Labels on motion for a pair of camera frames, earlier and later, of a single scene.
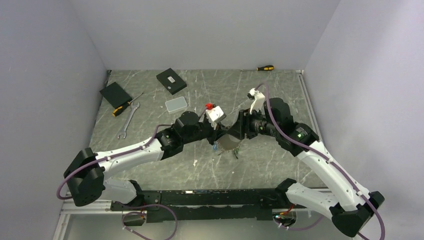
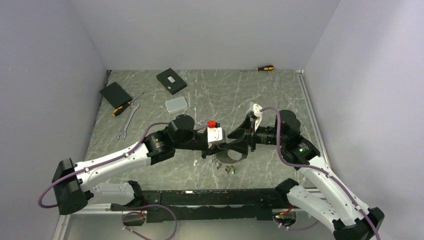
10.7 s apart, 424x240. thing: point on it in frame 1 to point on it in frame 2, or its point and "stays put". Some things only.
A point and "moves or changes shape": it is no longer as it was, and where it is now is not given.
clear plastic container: x=176 y=105 stays put
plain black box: x=115 y=95 stays put
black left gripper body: x=206 y=131 to x=197 y=144
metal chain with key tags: x=228 y=142 moves or changes shape
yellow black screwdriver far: x=265 y=68 stays put
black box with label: x=171 y=81 stays put
